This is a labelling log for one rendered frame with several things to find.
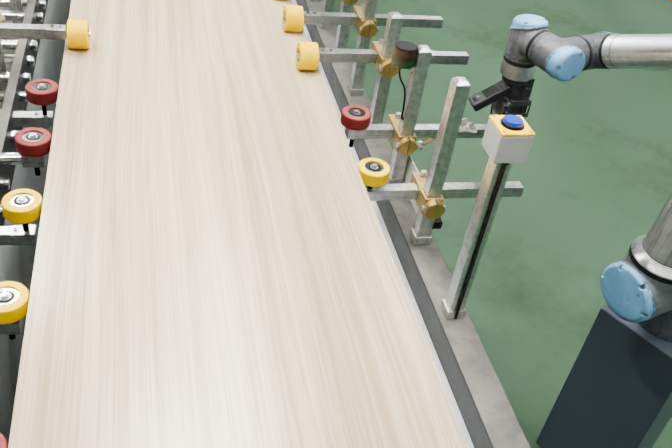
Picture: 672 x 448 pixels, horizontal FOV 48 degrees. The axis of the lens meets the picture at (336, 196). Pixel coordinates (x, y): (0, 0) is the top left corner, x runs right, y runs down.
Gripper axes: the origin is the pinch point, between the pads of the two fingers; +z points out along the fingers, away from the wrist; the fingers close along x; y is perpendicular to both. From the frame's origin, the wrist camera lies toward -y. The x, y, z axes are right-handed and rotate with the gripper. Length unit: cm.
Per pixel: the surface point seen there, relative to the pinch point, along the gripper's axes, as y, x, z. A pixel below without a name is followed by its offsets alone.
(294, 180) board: -63, -30, -10
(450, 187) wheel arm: -21.9, -25.8, -2.3
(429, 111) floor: 42, 149, 84
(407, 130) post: -28.5, -6.0, -7.0
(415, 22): -11, 48, -13
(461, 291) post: -29, -57, 3
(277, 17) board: -55, 59, -10
